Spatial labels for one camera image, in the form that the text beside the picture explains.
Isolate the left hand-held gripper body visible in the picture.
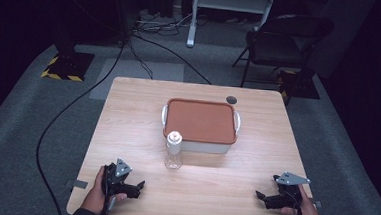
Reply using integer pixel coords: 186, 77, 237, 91
100, 156, 134, 199

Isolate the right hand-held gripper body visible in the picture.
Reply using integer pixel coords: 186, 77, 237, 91
271, 170, 312, 210

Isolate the person's right hand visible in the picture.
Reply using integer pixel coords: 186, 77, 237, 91
280, 184, 330, 215

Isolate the person's left hand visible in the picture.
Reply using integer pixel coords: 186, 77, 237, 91
81, 164, 130, 215

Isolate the clear plastic bottle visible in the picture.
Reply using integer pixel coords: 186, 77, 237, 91
164, 129, 185, 171

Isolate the white storage box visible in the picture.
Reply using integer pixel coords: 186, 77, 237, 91
158, 104, 242, 156

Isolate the brown box lid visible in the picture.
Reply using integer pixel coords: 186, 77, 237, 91
161, 97, 240, 146

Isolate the black stand base striped edge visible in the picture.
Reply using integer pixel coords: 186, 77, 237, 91
40, 49, 96, 83
275, 67, 323, 100

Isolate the black folding chair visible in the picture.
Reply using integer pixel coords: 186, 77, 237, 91
229, 10, 336, 109

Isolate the long thick black cable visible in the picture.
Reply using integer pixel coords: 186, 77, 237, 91
32, 34, 127, 215

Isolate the thin black floor cable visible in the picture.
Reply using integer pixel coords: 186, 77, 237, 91
128, 33, 216, 86

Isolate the white metal stand frame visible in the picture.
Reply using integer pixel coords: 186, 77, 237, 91
185, 0, 276, 53

